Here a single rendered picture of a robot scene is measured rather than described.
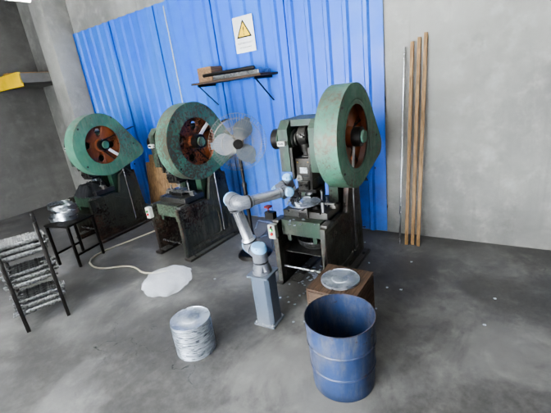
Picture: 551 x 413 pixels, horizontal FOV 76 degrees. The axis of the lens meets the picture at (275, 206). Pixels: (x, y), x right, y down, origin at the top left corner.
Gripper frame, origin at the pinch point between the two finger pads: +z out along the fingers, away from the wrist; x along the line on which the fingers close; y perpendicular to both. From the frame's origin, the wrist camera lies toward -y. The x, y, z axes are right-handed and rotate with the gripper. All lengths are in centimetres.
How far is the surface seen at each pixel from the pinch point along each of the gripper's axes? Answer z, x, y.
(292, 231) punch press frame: 24.9, -7.4, -9.2
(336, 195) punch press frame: 21.4, 38.3, 19.0
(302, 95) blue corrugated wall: -17, 164, -55
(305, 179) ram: -9.5, 25.3, 1.2
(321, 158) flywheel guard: -47, 7, 33
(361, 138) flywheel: -39, 41, 52
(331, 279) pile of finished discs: 25, -49, 42
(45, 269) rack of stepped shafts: -23, -121, -197
